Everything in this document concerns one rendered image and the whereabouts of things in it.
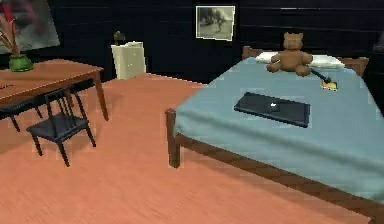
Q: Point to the black laptop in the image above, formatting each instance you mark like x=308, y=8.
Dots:
x=271, y=108

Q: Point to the cream bin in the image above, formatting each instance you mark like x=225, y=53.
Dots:
x=129, y=60

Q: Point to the grey framed picture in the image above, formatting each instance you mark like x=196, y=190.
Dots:
x=215, y=22

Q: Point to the small dark statuette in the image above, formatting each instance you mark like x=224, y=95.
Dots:
x=118, y=37

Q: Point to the brown teddy bear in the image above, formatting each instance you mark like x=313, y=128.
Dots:
x=292, y=56

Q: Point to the black wooden chair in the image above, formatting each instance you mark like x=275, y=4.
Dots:
x=61, y=125
x=13, y=108

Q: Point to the black and yellow brush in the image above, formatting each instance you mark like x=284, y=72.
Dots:
x=328, y=83

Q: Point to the white pillow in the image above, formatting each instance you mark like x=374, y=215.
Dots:
x=325, y=61

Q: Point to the brown wooden table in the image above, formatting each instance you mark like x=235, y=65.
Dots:
x=50, y=75

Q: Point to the plant in green pot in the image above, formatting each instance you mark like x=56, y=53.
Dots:
x=20, y=61

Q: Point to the blue bed with wooden frame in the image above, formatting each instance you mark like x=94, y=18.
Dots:
x=233, y=140

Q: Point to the large grey wall painting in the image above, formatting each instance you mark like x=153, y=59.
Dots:
x=31, y=25

